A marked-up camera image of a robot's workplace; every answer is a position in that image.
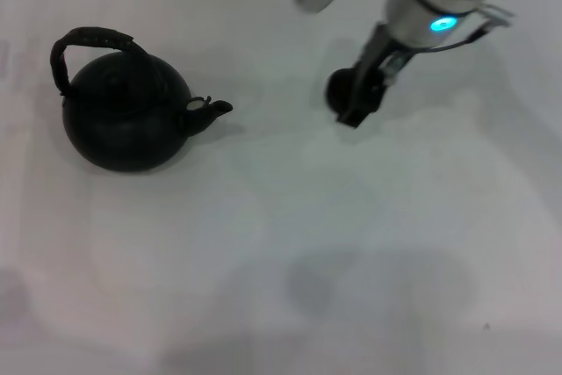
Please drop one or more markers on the small dark teacup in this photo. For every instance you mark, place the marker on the small dark teacup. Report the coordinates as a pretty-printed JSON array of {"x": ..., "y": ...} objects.
[{"x": 337, "y": 90}]

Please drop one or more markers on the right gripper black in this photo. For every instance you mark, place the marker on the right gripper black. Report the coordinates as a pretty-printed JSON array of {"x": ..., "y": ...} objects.
[{"x": 395, "y": 48}]

